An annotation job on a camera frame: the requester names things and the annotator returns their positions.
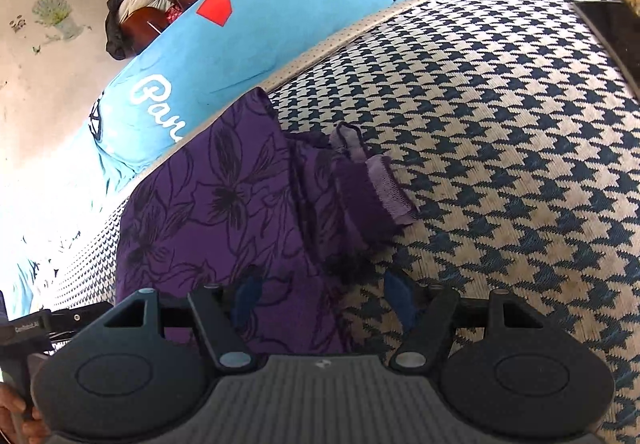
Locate blue printed sofa cover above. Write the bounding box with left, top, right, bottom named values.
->
left=10, top=0, right=596, bottom=320

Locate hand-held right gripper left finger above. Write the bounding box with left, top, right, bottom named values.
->
left=102, top=265, right=264, bottom=372

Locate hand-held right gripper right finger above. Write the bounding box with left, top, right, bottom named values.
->
left=383, top=269, right=547, bottom=373

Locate black smartphone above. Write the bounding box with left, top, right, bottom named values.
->
left=571, top=0, right=640, bottom=99

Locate person's left hand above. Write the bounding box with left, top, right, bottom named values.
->
left=0, top=383, right=52, bottom=444

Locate houndstooth sofa seat cover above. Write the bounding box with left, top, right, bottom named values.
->
left=30, top=0, right=640, bottom=444

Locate purple patterned garment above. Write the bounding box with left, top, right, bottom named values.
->
left=114, top=87, right=422, bottom=357

